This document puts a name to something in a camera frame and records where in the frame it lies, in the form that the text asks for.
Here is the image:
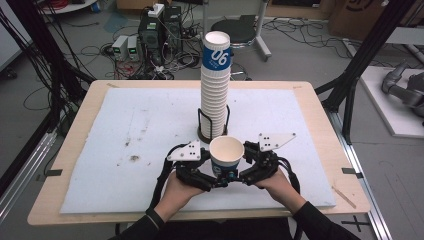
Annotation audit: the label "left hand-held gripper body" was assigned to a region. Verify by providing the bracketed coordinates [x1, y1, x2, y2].
[166, 139, 218, 193]

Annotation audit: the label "right hand-held gripper cable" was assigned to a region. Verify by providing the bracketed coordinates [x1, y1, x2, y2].
[275, 155, 302, 195]

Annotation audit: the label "person's left hand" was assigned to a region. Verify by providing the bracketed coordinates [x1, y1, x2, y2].
[153, 171, 206, 223]

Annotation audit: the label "black computer tower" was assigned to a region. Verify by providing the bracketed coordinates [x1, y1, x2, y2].
[137, 5, 183, 66]

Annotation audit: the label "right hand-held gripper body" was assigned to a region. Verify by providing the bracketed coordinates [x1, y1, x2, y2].
[239, 132, 298, 187]

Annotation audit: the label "grey bench power supply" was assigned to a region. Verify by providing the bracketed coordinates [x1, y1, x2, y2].
[111, 34, 130, 62]
[126, 35, 141, 62]

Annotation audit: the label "tangle of floor cables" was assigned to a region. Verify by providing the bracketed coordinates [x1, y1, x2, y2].
[99, 19, 205, 81]

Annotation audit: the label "person's right hand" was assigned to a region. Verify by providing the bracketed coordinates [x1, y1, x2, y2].
[254, 167, 307, 215]

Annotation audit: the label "black wire cup holder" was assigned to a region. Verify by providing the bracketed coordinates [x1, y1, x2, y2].
[196, 104, 232, 146]

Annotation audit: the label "black floor cables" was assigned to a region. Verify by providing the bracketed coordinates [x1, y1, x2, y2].
[261, 17, 356, 60]

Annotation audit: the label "blue label paper cup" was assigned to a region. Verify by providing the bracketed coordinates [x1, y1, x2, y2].
[208, 135, 246, 178]

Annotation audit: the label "aluminium rail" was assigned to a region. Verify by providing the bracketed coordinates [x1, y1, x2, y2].
[328, 109, 394, 240]
[0, 129, 58, 223]

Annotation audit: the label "left hand-held gripper cable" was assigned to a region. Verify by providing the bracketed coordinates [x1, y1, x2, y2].
[147, 143, 188, 212]

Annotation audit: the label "black tape cross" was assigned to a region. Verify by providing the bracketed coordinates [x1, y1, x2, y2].
[341, 215, 371, 233]

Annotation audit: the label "black frame post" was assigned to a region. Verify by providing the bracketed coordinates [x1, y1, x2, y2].
[314, 0, 418, 145]
[5, 0, 96, 138]

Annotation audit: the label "white power strip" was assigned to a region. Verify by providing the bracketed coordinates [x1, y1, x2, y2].
[147, 2, 166, 19]

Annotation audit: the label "cardboard box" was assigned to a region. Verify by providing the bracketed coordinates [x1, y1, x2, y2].
[327, 0, 393, 42]

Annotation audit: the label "hand-held gripper cable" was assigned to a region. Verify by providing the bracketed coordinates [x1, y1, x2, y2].
[275, 155, 302, 195]
[147, 143, 188, 212]

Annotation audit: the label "round white table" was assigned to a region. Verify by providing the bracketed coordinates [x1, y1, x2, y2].
[39, 0, 98, 15]

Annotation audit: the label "black round stool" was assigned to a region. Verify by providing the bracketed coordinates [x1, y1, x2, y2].
[211, 14, 258, 48]

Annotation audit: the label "stack of white paper cups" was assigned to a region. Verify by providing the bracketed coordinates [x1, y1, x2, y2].
[199, 30, 232, 141]

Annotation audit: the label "white floor board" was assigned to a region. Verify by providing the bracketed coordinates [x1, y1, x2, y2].
[359, 64, 424, 140]

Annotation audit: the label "white foam mat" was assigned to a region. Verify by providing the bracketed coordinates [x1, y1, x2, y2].
[59, 87, 337, 215]

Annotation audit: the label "white metal stand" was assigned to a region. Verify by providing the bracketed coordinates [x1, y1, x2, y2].
[252, 0, 273, 63]

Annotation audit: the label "person's dark clothing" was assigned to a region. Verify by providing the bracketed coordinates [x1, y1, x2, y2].
[159, 218, 298, 240]

